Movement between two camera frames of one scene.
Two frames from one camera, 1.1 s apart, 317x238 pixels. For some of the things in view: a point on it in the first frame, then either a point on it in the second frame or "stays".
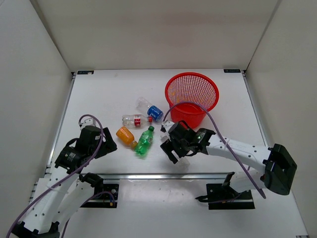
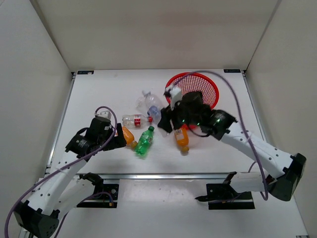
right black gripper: [169, 147] to [166, 121]
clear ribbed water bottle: [184, 162] to [147, 100]
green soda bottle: [145, 141] stays
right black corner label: [232, 70] stays
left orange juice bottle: [125, 135] stays
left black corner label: [85, 72] stays
